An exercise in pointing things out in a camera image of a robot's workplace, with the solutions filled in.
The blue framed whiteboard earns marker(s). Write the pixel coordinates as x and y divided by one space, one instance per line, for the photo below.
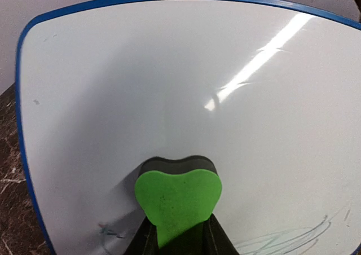
268 90

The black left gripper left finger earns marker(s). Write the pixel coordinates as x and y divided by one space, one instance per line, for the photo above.
145 240

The green bone shaped eraser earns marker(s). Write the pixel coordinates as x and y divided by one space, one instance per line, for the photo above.
177 197

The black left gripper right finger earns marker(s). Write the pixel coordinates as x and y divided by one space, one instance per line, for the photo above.
214 239

